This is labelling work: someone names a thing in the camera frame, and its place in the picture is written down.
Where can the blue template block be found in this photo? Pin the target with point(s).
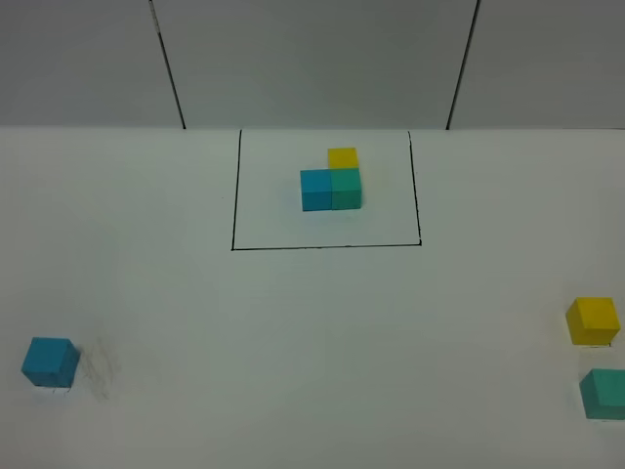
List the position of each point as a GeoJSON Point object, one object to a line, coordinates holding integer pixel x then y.
{"type": "Point", "coordinates": [316, 189]}

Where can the green template block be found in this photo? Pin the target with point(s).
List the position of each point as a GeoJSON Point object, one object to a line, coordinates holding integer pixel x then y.
{"type": "Point", "coordinates": [346, 189]}

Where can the yellow template block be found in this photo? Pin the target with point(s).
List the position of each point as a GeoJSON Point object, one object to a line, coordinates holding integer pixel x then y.
{"type": "Point", "coordinates": [342, 158]}

